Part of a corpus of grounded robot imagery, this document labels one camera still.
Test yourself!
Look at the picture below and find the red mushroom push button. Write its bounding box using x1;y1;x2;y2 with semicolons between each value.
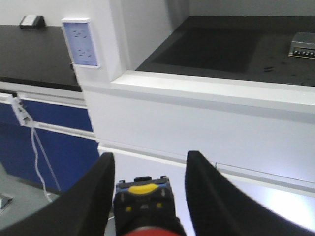
113;176;186;236

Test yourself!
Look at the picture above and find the white wall socket panel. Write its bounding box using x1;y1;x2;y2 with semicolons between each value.
62;17;100;69

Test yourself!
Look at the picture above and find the white power cord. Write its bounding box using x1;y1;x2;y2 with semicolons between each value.
30;124;62;204

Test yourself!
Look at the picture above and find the black desktop socket box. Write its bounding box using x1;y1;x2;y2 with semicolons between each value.
19;15;46;30

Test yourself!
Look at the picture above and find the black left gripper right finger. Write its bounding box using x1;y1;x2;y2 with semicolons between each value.
185;151;314;236

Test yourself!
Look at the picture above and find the left mesh power supply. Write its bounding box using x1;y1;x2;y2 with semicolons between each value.
288;32;315;59

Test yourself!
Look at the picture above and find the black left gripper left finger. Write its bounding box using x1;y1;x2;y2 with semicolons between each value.
0;153;115;236

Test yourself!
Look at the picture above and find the white power strip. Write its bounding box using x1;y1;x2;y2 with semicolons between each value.
0;92;33;126

